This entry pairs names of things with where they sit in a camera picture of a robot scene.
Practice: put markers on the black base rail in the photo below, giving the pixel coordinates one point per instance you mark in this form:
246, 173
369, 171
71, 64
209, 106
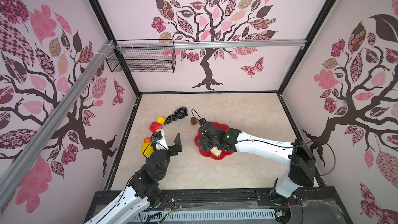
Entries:
317, 205

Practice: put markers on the red flower-shaped bowl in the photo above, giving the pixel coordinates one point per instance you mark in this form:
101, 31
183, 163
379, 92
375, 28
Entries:
209, 154

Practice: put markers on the white cable duct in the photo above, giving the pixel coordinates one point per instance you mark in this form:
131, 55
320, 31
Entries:
203, 216

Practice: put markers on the cream white pear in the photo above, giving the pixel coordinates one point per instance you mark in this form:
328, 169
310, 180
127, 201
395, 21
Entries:
216, 152

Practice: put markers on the aluminium rail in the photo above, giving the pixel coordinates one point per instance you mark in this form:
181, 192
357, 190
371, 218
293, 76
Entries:
216, 44
20, 167

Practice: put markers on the aluminium rail left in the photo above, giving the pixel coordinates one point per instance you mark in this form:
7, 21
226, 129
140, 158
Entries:
20, 167

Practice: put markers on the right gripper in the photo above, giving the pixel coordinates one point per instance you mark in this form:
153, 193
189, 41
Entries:
205, 137

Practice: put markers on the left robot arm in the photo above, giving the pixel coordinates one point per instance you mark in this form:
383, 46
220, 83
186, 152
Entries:
142, 189

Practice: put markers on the aluminium rail back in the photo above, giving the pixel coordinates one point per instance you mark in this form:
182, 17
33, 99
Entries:
216, 44

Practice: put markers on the brown green fig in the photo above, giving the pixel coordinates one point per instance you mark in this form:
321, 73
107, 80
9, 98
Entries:
194, 121

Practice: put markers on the yellow lemon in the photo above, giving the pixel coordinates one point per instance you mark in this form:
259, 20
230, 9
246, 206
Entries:
147, 149

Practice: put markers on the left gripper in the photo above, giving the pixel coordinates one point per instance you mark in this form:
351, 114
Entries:
174, 151

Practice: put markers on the small yellow fruit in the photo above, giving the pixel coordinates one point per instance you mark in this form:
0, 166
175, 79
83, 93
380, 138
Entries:
160, 120

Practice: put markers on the black wire basket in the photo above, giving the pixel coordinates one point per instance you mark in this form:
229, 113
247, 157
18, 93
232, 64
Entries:
143, 56

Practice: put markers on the dark grape bunch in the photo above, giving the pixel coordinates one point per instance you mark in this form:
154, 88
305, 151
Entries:
180, 113

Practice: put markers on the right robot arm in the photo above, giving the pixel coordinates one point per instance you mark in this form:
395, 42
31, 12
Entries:
296, 156

